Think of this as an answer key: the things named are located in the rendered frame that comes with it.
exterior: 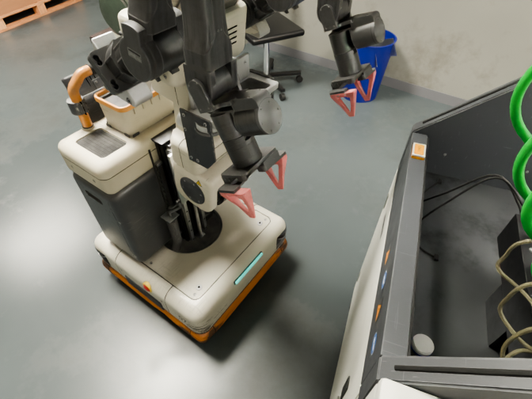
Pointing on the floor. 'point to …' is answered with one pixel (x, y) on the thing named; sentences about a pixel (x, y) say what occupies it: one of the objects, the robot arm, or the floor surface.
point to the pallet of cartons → (8, 8)
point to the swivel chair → (280, 26)
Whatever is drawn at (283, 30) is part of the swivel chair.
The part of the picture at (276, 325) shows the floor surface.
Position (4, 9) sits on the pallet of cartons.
